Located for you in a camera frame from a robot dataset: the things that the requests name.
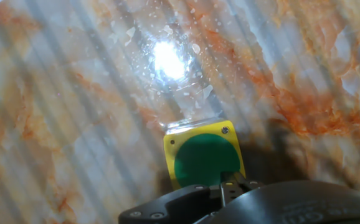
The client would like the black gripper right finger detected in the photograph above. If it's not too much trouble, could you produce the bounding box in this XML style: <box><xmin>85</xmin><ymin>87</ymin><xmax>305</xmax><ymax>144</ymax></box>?
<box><xmin>220</xmin><ymin>170</ymin><xmax>265</xmax><ymax>207</ymax></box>

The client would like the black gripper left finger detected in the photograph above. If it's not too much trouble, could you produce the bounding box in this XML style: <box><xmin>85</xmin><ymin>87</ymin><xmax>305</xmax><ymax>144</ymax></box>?
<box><xmin>119</xmin><ymin>183</ymin><xmax>222</xmax><ymax>224</ymax></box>

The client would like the yellow box green mushroom button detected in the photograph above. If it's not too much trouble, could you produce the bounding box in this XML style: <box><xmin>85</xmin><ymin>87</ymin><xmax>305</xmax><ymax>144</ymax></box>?
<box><xmin>163</xmin><ymin>119</ymin><xmax>247</xmax><ymax>191</ymax></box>

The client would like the orange marble pattern mat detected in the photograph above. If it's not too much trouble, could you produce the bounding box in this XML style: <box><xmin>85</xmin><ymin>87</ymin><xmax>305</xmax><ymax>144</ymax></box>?
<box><xmin>0</xmin><ymin>0</ymin><xmax>360</xmax><ymax>224</ymax></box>

